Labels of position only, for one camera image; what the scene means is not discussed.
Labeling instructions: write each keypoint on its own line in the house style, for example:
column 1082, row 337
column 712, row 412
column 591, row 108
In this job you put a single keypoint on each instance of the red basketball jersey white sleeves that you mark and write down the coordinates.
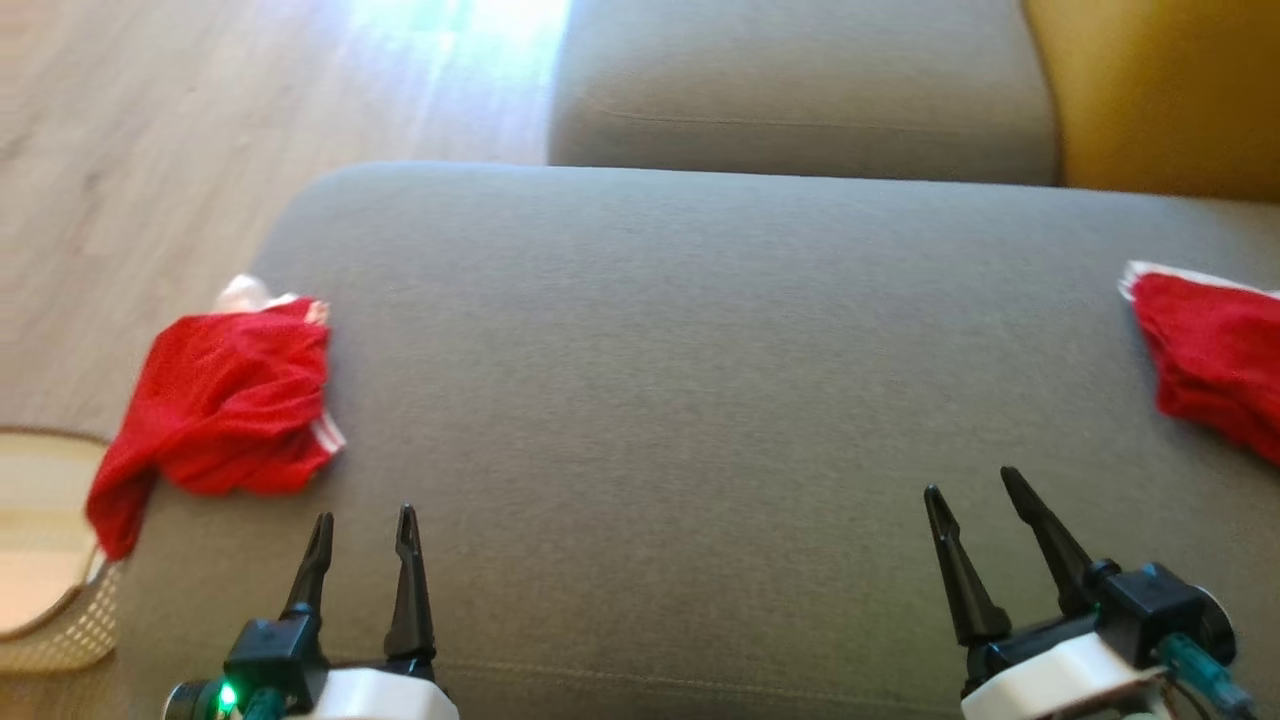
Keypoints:
column 230, row 400

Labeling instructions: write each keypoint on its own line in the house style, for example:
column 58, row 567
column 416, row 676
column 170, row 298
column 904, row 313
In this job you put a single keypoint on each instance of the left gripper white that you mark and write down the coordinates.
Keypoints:
column 375, row 697

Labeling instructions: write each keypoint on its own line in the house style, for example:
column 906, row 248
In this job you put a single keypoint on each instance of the yellow cushion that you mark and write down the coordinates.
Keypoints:
column 1160, row 90

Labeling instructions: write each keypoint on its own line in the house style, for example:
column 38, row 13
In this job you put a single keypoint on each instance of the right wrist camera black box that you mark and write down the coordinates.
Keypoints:
column 1160, row 610

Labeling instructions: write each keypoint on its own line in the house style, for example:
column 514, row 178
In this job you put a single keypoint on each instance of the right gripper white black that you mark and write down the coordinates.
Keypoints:
column 1050, row 675

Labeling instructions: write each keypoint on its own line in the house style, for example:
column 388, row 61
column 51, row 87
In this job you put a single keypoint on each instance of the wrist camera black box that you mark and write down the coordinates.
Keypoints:
column 1160, row 610
column 275, row 655

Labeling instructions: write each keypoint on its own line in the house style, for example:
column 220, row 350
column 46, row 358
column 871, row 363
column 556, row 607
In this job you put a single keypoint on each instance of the folded red garment white trim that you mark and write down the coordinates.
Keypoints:
column 1220, row 350

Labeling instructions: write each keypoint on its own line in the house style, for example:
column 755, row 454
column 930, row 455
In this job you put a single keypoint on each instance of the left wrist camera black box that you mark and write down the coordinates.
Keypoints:
column 275, row 655

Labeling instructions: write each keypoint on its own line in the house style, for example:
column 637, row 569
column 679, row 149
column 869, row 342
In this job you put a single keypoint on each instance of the grey sofa seat cushion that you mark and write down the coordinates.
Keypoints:
column 700, row 400

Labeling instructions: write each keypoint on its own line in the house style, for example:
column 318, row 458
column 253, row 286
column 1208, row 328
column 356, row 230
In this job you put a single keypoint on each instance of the wicker laundry basket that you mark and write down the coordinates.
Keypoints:
column 50, row 560

